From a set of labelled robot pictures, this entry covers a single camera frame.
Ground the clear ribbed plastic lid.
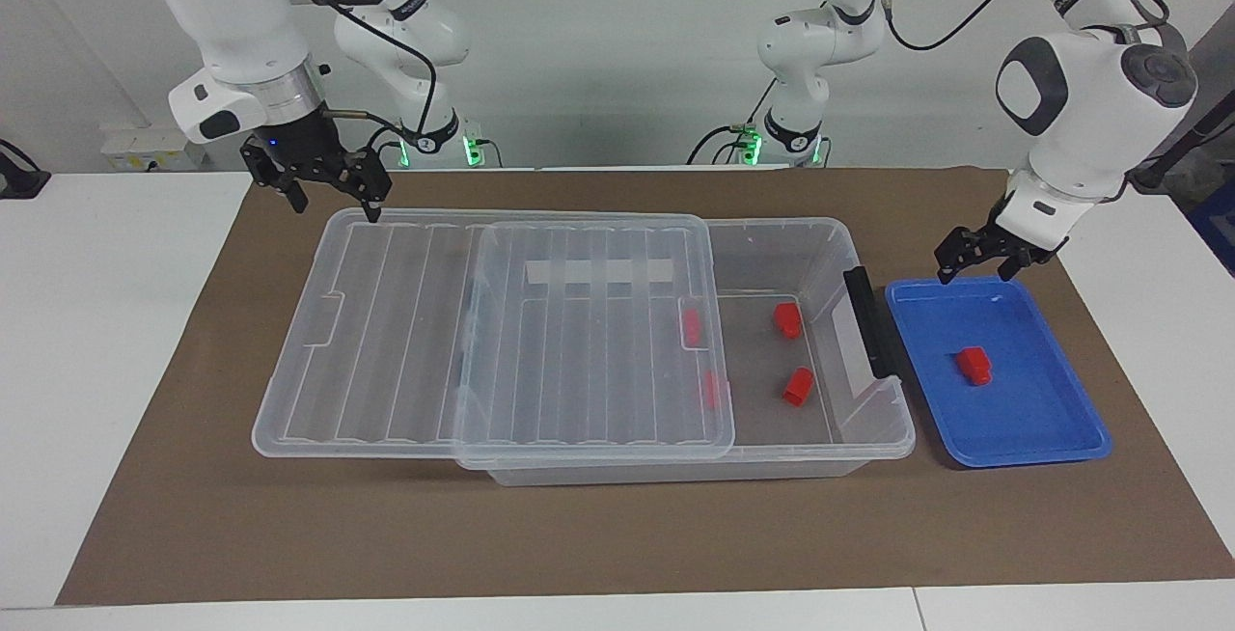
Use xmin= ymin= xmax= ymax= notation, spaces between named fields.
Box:
xmin=251 ymin=208 xmax=736 ymax=470

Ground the black arm base cable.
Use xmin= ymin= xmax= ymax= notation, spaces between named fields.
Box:
xmin=687 ymin=81 xmax=778 ymax=166

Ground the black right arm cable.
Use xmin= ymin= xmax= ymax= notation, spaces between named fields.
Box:
xmin=270 ymin=0 xmax=440 ymax=145

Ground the brown table mat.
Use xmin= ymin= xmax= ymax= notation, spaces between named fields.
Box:
xmin=56 ymin=166 xmax=1235 ymax=606

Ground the blue crate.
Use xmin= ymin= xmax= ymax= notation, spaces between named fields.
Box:
xmin=1189 ymin=178 xmax=1235 ymax=277

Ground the white power strip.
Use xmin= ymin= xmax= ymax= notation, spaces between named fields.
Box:
xmin=101 ymin=124 xmax=208 ymax=174

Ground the white tape strip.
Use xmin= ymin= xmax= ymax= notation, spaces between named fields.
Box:
xmin=526 ymin=260 xmax=674 ymax=287

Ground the black clamp stand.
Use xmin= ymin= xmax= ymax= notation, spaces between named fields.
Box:
xmin=0 ymin=139 xmax=51 ymax=200

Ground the black box latch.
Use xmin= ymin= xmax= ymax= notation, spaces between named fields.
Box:
xmin=843 ymin=266 xmax=903 ymax=383

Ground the clear plastic storage box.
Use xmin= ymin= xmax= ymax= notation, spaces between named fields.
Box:
xmin=453 ymin=216 xmax=916 ymax=487

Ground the black tripod leg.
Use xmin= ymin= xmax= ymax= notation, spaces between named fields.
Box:
xmin=1129 ymin=96 xmax=1235 ymax=193

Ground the blue plastic tray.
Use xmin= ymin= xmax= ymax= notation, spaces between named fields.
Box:
xmin=885 ymin=274 xmax=1112 ymax=470

